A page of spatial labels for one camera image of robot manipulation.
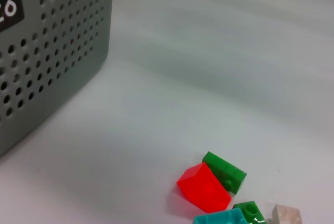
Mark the green toy brick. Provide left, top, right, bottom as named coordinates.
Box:
left=202, top=151, right=247, bottom=195
left=232, top=201, right=267, bottom=224

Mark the bright red translucent brick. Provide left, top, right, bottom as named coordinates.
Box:
left=176, top=162, right=232, bottom=214

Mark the teal square toy brick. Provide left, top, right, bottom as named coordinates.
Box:
left=193, top=208, right=248, bottom=224

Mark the grey perforated storage bin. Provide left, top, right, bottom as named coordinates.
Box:
left=0, top=0, right=117, bottom=157

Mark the white translucent toy brick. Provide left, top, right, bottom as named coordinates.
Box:
left=271, top=203, right=303, bottom=224

